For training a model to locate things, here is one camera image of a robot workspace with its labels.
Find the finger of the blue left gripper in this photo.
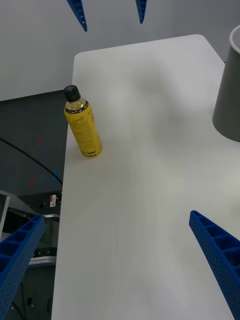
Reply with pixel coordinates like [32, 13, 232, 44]
[66, 0, 89, 33]
[135, 0, 148, 25]

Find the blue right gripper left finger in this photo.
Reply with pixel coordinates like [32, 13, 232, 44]
[0, 214, 47, 320]

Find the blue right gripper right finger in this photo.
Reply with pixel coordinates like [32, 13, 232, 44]
[188, 210, 240, 320]

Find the black and silver robot base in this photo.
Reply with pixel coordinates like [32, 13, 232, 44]
[0, 189, 63, 320]

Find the grey plastic bin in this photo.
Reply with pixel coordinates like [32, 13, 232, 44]
[212, 24, 240, 143]

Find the black floor cable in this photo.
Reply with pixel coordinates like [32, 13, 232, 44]
[0, 136, 64, 187]

